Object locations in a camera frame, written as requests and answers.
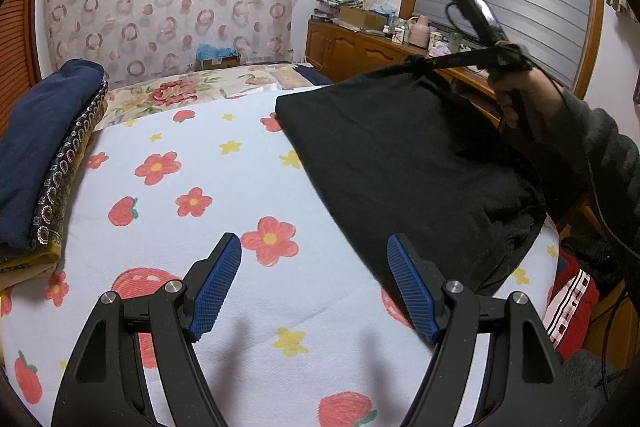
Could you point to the navy bed sheet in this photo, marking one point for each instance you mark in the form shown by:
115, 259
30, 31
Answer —
312, 76

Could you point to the black t-shirt silver print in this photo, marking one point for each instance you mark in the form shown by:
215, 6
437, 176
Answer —
400, 157

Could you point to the open cardboard box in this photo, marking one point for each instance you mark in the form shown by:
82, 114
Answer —
357, 16

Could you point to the small box with blue bags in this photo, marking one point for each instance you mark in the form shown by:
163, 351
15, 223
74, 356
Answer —
217, 62

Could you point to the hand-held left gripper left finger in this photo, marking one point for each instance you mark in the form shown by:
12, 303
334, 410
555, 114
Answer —
216, 287

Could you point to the person's right forearm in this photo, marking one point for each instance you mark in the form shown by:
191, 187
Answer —
600, 147

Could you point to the wooden louvered wardrobe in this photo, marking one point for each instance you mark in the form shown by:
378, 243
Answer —
20, 47

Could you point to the pink jug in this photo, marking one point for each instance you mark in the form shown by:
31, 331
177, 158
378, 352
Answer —
419, 31

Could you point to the red checked cloth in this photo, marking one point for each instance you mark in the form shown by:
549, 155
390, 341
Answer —
575, 297

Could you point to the white flower-print blanket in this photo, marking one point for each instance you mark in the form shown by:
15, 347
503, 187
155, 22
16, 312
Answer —
200, 147

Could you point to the navy folded cloth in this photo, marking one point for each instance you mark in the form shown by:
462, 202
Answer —
45, 132

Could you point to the yellow folded cloth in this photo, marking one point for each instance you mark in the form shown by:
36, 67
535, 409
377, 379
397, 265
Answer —
30, 267

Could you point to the person's right hand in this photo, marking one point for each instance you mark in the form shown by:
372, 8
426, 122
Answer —
530, 102

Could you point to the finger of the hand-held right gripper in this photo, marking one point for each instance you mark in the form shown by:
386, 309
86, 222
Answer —
450, 59

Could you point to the wooden cabinet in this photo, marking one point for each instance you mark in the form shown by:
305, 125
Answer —
350, 52

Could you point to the beige floral quilt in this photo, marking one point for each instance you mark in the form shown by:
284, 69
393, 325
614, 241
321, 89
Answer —
210, 82

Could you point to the grey cloth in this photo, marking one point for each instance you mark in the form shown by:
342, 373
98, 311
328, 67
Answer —
600, 387

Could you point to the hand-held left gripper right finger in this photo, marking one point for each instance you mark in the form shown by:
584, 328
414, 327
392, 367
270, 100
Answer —
412, 287

